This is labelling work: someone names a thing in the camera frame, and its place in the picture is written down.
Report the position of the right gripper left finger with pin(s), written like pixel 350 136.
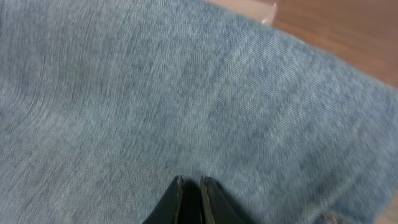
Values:
pixel 167 210

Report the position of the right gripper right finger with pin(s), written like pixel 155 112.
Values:
pixel 216 208

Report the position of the blue jeans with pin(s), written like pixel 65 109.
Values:
pixel 103 103

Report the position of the clear plastic storage bin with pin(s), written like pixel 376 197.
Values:
pixel 263 11

